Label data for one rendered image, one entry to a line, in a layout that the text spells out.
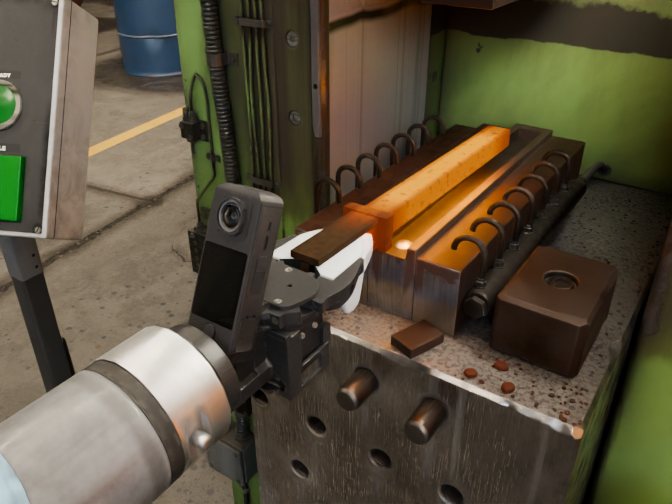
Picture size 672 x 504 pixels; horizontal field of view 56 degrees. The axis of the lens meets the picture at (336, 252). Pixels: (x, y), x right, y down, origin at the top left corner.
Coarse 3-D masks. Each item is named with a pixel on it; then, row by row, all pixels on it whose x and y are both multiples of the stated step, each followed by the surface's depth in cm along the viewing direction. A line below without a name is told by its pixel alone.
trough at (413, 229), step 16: (512, 144) 91; (496, 160) 86; (480, 176) 81; (448, 192) 77; (464, 192) 77; (432, 208) 73; (448, 208) 73; (416, 224) 70; (432, 224) 70; (400, 256) 64
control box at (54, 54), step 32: (0, 0) 73; (32, 0) 73; (64, 0) 72; (0, 32) 73; (32, 32) 73; (64, 32) 73; (96, 32) 80; (0, 64) 73; (32, 64) 73; (64, 64) 73; (32, 96) 73; (64, 96) 74; (0, 128) 73; (32, 128) 73; (64, 128) 74; (32, 160) 73; (64, 160) 75; (32, 192) 73; (64, 192) 75; (0, 224) 73; (32, 224) 73; (64, 224) 76
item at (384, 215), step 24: (480, 144) 74; (504, 144) 79; (432, 168) 68; (456, 168) 68; (408, 192) 62; (432, 192) 64; (360, 216) 56; (384, 216) 56; (408, 216) 61; (312, 240) 52; (336, 240) 52; (384, 240) 57; (312, 264) 50
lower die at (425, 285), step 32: (480, 128) 96; (512, 128) 93; (416, 160) 87; (512, 160) 82; (576, 160) 89; (352, 192) 78; (384, 192) 76; (480, 192) 74; (320, 224) 71; (448, 224) 68; (480, 224) 69; (512, 224) 71; (384, 256) 65; (416, 256) 63; (448, 256) 63; (480, 256) 64; (384, 288) 67; (416, 288) 64; (448, 288) 62; (416, 320) 66; (448, 320) 64
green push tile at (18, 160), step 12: (0, 156) 73; (12, 156) 72; (0, 168) 72; (12, 168) 72; (24, 168) 73; (0, 180) 72; (12, 180) 72; (0, 192) 72; (12, 192) 72; (0, 204) 72; (12, 204) 72; (0, 216) 72; (12, 216) 72
